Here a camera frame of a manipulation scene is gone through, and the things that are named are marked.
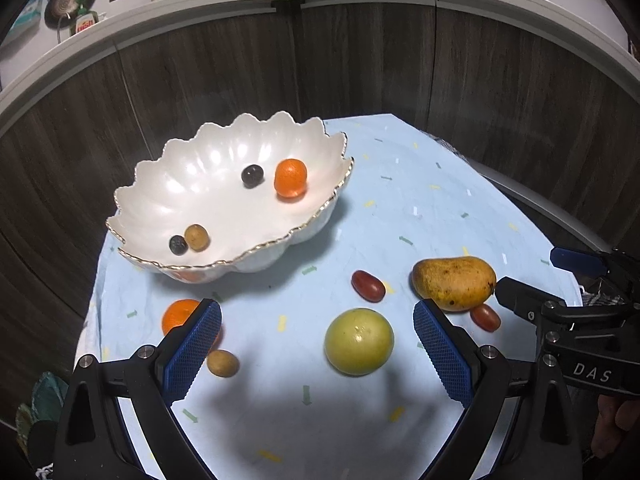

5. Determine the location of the person's right hand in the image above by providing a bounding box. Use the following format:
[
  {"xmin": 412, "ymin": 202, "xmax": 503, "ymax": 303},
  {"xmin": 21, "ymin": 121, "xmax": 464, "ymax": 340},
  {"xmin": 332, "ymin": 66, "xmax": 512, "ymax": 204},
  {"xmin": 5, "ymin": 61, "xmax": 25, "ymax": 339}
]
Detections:
[{"xmin": 592, "ymin": 394, "xmax": 640, "ymax": 461}]

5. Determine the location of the green round apple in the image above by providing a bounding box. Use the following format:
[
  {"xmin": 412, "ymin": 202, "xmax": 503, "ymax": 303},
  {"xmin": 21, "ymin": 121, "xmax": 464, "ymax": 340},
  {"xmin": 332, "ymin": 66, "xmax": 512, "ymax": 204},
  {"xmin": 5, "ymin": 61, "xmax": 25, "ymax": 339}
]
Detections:
[{"xmin": 324, "ymin": 308, "xmax": 395, "ymax": 377}]

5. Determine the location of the white teal plastic package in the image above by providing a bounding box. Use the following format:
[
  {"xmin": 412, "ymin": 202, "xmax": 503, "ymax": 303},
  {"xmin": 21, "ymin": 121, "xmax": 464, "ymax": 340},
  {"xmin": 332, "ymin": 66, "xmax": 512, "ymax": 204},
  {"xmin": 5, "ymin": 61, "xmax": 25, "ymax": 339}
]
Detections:
[{"xmin": 7, "ymin": 0, "xmax": 46, "ymax": 43}]

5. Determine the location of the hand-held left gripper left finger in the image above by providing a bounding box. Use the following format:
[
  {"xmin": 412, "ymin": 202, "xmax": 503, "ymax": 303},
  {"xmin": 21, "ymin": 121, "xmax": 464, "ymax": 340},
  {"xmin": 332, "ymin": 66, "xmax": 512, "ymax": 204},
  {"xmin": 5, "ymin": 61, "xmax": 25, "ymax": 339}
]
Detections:
[{"xmin": 52, "ymin": 299, "xmax": 223, "ymax": 480}]

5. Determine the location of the hanging black frying pan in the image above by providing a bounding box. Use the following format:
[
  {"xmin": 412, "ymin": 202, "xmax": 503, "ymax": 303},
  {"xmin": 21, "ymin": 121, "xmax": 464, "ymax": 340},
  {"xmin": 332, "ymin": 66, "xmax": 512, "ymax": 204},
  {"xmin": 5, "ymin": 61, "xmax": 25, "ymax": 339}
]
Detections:
[{"xmin": 44, "ymin": 0, "xmax": 93, "ymax": 30}]

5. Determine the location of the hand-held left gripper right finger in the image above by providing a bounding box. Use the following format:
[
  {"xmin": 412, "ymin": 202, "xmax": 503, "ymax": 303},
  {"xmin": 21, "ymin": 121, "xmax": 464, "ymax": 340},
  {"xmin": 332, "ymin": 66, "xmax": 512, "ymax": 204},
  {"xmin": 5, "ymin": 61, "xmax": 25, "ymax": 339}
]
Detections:
[{"xmin": 412, "ymin": 298, "xmax": 585, "ymax": 480}]

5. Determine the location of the teal crumpled cloth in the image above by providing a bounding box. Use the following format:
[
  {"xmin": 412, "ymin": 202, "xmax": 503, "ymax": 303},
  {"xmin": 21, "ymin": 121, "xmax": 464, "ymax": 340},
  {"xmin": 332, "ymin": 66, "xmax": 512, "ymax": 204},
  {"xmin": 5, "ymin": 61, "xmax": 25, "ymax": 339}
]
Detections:
[{"xmin": 15, "ymin": 370, "xmax": 71, "ymax": 461}]

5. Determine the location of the brown longan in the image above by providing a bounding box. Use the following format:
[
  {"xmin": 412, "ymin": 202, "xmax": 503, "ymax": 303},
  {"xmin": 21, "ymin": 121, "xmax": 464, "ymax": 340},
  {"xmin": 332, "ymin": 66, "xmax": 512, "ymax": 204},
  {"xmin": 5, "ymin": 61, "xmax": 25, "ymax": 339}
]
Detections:
[
  {"xmin": 183, "ymin": 224, "xmax": 210, "ymax": 252},
  {"xmin": 206, "ymin": 349, "xmax": 239, "ymax": 377}
]

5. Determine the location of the green dish soap bottle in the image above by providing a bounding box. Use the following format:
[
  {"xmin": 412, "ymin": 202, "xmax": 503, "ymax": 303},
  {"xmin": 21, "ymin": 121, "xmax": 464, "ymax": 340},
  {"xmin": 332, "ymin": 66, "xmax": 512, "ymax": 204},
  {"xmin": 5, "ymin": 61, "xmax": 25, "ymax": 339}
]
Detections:
[{"xmin": 75, "ymin": 2, "xmax": 98, "ymax": 36}]

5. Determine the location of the white kitchen countertop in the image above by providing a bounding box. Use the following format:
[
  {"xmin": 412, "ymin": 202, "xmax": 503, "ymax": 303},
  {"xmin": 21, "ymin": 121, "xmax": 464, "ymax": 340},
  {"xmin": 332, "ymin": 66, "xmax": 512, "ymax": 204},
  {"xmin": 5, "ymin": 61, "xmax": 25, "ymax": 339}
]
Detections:
[{"xmin": 0, "ymin": 0, "xmax": 640, "ymax": 121}]

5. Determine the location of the white scalloped ceramic bowl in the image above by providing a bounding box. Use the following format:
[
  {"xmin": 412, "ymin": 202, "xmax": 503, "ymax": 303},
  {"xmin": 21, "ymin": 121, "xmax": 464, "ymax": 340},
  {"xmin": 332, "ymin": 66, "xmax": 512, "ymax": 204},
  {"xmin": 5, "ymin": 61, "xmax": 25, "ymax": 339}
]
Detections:
[{"xmin": 106, "ymin": 111, "xmax": 355, "ymax": 285}]

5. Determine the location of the orange mandarin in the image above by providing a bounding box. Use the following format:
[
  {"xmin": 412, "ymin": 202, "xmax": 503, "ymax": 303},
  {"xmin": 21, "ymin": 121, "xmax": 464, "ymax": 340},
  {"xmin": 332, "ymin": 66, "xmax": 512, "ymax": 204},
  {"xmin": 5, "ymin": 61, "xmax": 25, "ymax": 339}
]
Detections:
[
  {"xmin": 161, "ymin": 299, "xmax": 224, "ymax": 350},
  {"xmin": 274, "ymin": 158, "xmax": 309, "ymax": 197}
]

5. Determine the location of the red grape tomato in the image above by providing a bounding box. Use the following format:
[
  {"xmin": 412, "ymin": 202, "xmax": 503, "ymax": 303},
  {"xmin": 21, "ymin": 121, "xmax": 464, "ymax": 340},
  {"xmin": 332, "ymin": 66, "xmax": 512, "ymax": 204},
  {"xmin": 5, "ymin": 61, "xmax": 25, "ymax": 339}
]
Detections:
[{"xmin": 351, "ymin": 270, "xmax": 386, "ymax": 302}]

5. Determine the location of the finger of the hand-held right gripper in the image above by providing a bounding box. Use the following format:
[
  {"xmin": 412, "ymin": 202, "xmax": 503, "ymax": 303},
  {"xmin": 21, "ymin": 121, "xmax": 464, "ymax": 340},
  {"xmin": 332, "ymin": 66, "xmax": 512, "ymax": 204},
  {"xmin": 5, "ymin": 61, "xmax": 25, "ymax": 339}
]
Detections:
[
  {"xmin": 495, "ymin": 276, "xmax": 571, "ymax": 331},
  {"xmin": 550, "ymin": 246, "xmax": 640, "ymax": 306}
]

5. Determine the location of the dark red date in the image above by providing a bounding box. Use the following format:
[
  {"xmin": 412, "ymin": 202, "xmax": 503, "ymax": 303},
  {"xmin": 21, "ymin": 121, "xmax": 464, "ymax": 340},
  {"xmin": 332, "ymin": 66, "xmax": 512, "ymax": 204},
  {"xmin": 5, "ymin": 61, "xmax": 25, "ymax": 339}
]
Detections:
[{"xmin": 470, "ymin": 304, "xmax": 502, "ymax": 332}]

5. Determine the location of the yellow spotted mango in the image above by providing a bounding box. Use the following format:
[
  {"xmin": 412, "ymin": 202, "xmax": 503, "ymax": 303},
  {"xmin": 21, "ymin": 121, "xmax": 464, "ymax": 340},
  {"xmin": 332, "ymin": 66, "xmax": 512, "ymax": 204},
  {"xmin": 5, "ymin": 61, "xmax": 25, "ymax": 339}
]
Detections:
[{"xmin": 411, "ymin": 256, "xmax": 497, "ymax": 313}]

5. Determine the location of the grey metal rail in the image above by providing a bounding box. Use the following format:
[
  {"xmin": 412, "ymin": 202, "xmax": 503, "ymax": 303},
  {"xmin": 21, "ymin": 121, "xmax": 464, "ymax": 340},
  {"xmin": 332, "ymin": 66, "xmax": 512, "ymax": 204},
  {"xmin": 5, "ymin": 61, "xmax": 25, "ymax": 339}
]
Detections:
[{"xmin": 477, "ymin": 162, "xmax": 621, "ymax": 256}]

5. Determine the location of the light blue confetti tablecloth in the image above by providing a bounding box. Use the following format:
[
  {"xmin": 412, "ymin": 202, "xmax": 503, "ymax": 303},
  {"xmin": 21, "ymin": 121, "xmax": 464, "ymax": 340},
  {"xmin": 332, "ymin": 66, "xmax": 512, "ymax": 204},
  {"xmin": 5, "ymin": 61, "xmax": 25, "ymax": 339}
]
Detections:
[{"xmin": 82, "ymin": 114, "xmax": 601, "ymax": 480}]

